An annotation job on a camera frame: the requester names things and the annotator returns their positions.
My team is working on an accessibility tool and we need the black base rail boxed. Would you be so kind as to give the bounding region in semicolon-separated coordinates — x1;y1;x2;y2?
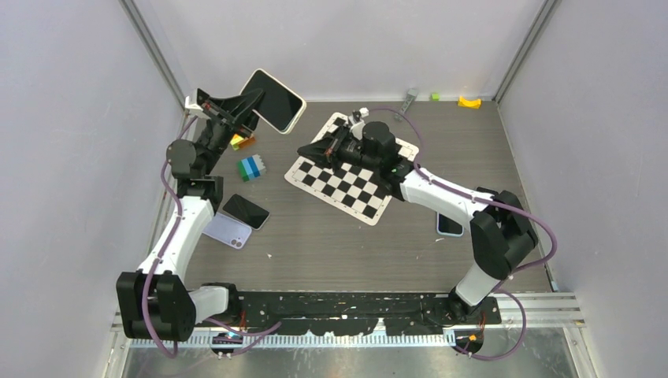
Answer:
214;291;502;336

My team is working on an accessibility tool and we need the black white checkerboard mat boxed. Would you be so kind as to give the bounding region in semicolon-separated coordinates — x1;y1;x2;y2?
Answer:
284;113;419;225

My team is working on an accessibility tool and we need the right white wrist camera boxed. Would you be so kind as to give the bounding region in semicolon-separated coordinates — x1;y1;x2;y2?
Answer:
348;107;369;140

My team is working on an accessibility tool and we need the grey metal bracket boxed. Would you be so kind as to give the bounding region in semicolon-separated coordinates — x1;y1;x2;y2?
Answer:
394;87;419;122

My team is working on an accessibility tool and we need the yellow orange brick stack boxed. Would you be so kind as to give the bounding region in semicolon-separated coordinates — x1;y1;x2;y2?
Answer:
230;135;256;150

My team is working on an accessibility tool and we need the phone in blue case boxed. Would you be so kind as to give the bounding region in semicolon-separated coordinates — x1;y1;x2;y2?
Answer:
436;213;465;237

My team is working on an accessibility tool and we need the lavender phone case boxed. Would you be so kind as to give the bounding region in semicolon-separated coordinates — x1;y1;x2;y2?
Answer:
202;213;253;250

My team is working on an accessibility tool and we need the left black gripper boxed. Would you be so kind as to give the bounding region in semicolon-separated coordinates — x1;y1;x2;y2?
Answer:
197;90;268;176

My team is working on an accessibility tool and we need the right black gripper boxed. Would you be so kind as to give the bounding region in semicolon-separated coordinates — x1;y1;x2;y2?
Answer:
299;124;380;173

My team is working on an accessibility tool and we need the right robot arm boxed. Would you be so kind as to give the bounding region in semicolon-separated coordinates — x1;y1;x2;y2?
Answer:
297;121;539;324

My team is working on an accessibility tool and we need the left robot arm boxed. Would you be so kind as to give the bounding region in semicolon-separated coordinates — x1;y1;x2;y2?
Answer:
116;89;265;345

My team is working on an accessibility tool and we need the phone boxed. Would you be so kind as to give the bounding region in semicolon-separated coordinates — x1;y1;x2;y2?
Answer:
223;194;270;230
436;213;465;237
240;69;307;135

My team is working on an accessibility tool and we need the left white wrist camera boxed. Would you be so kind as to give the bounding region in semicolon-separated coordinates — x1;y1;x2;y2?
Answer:
184;88;202;117

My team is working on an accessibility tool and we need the yellow arch block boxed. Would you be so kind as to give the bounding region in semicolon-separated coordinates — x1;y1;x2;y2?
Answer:
458;96;482;109

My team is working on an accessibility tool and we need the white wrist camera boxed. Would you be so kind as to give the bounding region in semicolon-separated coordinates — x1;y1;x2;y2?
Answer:
348;107;369;140
184;88;202;117

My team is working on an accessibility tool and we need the green blue brick stack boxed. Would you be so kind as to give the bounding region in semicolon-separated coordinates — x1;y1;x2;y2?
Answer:
236;154;266;182

